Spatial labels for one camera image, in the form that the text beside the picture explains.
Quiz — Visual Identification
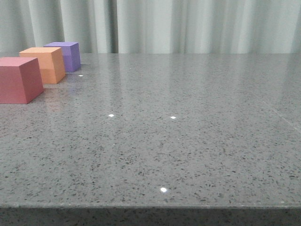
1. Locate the orange foam cube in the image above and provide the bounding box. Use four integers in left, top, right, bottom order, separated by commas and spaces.
19, 47, 65, 84

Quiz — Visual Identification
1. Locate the pale green curtain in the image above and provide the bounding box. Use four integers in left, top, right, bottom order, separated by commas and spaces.
0, 0, 301, 54

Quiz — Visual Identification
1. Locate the purple foam cube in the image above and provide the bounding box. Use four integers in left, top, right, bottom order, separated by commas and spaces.
43, 42, 81, 73

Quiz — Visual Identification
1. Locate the red foam cube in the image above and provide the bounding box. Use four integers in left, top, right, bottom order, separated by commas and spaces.
0, 57, 44, 104

